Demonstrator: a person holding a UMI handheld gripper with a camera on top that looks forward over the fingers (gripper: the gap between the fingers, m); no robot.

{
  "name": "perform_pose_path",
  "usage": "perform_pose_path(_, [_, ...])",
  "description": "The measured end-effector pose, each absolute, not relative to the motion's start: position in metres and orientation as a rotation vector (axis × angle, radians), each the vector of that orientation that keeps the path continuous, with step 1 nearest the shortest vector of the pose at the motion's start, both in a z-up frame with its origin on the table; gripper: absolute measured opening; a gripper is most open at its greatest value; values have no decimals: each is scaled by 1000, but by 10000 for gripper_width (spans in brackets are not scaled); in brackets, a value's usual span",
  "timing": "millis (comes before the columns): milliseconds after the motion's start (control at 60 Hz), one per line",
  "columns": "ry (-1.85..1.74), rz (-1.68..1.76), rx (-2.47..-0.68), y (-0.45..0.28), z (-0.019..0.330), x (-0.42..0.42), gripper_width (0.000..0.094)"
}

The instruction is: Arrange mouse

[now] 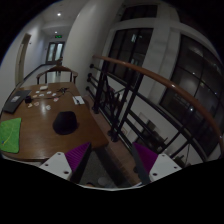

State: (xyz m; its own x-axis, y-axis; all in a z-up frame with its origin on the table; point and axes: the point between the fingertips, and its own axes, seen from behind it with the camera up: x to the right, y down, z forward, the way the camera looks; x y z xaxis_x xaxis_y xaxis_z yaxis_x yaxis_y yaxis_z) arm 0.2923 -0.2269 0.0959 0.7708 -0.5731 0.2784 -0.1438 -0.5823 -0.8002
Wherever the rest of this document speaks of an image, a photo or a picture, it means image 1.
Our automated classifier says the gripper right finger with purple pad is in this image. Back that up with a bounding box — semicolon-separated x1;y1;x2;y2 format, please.
132;142;181;185

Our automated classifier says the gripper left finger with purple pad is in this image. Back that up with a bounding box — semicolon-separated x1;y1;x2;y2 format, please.
40;142;91;184

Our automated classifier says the black hat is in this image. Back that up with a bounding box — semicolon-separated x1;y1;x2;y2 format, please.
53;111;78;135

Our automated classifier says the wooden handrail with black railing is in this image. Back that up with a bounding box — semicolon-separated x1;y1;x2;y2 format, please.
86;55;224;164

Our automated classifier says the white notepad with pen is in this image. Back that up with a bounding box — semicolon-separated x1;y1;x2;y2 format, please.
73;96;84;105

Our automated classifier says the green cloth mat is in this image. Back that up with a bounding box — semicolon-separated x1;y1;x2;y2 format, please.
0;118;21;154

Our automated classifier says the black laptop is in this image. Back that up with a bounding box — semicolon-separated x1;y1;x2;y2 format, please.
3;90;30;114

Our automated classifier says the wooden chair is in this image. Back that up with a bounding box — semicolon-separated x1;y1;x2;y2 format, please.
36;65;78;84

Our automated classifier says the double door at corridor end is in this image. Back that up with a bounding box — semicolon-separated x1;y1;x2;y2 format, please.
46;42;65;64

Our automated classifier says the green exit sign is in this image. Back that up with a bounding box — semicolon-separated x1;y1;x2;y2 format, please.
55;35;63;39

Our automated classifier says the black cable on table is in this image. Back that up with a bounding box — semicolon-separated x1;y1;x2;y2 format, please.
55;87;75;98

